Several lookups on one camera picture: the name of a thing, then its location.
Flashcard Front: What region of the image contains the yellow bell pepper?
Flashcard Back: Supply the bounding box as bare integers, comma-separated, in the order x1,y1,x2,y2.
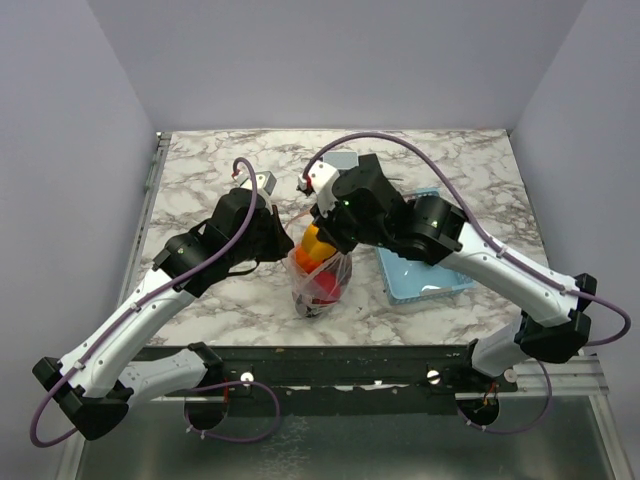
299,224,336,263

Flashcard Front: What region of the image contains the clear pink zip top bag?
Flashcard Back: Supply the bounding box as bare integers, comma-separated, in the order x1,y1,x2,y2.
284,209,354,320

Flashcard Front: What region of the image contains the red apple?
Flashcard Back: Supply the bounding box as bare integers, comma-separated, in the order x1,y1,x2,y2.
307,271,342,305

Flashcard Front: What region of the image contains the blue plastic basket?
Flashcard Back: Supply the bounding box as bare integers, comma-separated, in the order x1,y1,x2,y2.
374,185,476,307

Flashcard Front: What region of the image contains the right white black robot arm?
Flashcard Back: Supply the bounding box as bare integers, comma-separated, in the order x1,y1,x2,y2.
298,154,597,391

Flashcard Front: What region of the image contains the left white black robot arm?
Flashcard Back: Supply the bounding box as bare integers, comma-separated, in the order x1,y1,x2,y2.
33,188,293,440

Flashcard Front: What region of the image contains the small grey white box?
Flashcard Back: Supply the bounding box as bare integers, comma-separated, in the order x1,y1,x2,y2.
322,150,358,170

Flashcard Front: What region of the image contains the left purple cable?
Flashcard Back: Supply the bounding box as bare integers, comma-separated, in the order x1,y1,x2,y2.
30,157,281,447

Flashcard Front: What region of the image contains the purple cable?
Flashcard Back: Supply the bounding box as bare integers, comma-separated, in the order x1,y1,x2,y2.
302,130,632,435
30,157,281,447

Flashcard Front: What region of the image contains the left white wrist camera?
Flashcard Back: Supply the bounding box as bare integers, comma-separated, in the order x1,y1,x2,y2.
232,171,277,201

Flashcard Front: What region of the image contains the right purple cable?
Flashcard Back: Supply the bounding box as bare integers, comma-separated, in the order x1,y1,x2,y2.
302,130,632,435

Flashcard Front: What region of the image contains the aluminium side rail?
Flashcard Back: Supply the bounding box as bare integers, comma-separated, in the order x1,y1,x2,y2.
117,132,172,305

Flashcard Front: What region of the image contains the black mounting rail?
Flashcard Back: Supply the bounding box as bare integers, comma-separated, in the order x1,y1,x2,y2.
168,345,517,416

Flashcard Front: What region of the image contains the aluminium front rail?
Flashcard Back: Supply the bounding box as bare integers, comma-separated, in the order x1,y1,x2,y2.
514,355,609,397

